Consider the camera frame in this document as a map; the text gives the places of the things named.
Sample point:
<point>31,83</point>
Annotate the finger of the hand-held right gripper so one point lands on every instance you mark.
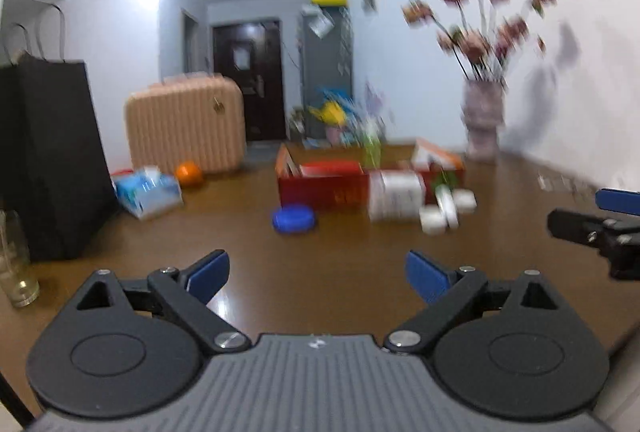
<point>620,201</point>
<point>575,227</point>

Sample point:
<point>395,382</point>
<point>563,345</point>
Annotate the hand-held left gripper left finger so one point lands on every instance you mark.
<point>210,273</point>

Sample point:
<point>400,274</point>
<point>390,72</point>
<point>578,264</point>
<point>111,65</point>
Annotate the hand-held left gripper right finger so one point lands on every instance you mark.
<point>425,276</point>

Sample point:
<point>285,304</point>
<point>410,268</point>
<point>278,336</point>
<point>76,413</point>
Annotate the red cardboard box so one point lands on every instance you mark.
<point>325,192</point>

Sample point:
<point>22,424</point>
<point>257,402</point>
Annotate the green spray bottle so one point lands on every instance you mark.
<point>371,147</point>

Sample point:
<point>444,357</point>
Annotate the white bottle cap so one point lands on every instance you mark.
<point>431,220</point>

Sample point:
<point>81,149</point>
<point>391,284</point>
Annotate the small white bottle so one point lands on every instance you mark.
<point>446,207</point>

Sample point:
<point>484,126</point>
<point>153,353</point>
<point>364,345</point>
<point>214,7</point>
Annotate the large white medicine bottle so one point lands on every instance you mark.
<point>395,197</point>

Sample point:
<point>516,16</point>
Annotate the white jar lid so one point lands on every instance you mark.
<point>465,201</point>

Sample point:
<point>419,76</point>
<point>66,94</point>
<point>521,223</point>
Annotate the blue jar lid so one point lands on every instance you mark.
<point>294,219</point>

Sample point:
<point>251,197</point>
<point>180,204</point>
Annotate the blue tissue box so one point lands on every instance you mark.
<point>147,194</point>

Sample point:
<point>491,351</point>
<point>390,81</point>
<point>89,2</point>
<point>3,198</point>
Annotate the orange fruit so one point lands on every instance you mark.
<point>190,174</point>

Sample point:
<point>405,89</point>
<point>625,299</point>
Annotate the pink textured vase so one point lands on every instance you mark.
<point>482,122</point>

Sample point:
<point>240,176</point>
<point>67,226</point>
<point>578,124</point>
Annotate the pink ribbed suitcase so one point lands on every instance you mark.
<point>185,124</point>

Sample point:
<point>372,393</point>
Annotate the dark entrance door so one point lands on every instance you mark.
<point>247,82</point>

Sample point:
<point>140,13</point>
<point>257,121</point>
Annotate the clear drinking glass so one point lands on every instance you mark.
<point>15,262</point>

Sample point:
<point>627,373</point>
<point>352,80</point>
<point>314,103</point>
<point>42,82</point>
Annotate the black paper bag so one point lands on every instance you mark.
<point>50,152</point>

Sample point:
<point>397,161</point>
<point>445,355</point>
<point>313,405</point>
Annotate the dried pink roses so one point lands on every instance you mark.
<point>475,42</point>

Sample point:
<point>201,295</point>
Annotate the grey refrigerator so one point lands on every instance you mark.
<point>327,72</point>

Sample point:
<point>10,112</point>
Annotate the yellow box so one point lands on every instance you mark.
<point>329,0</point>

